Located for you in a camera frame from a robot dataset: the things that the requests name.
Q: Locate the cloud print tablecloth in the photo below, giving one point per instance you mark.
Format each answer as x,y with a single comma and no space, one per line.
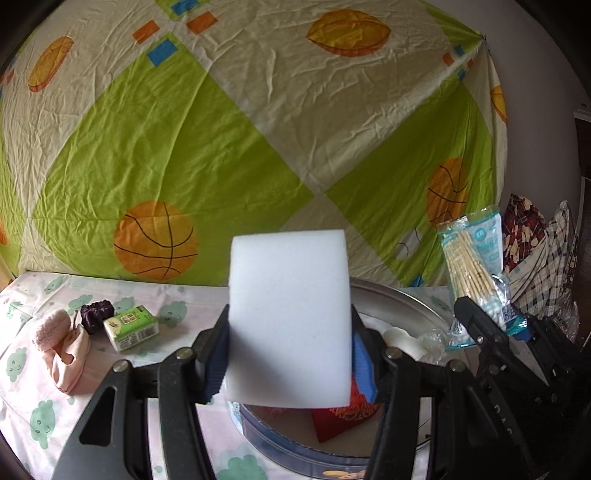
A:
138,341

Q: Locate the red floral plaid cloth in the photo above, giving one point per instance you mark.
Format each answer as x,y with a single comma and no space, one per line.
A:
524,230

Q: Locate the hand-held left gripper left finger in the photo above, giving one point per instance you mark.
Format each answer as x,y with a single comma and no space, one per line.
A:
214,369

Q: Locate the round dark blue cookie tin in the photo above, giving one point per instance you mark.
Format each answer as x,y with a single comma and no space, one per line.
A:
277,443

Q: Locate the dark purple scrunchie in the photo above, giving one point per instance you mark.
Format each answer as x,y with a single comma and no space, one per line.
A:
96,316

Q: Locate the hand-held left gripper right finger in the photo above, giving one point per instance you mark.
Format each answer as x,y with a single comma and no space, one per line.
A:
364,369

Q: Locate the white soft cloth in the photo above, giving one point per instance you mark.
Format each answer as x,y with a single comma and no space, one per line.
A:
404,344

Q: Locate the white rectangular sponge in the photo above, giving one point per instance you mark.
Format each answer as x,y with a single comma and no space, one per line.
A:
288,318

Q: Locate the checked plaid cloth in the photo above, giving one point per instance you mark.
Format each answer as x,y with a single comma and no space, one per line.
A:
556,258

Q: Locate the pale print cloth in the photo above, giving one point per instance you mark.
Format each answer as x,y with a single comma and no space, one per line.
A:
528,272

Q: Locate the pink fuzzy baby shoe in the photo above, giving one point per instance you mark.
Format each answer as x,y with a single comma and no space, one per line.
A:
64,355

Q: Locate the green cream ball-print sheet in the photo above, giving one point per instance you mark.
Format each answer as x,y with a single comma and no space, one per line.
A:
231,138

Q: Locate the green tissue pack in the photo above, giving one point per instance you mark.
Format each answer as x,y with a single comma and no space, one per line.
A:
131,328

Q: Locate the red embroidered pouch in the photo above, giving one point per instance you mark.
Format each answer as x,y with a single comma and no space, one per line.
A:
341,417

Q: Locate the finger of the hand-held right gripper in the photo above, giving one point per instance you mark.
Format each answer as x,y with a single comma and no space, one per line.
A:
482,332
549,346

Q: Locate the cotton swab pack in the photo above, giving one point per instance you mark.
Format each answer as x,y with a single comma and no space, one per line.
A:
471,263

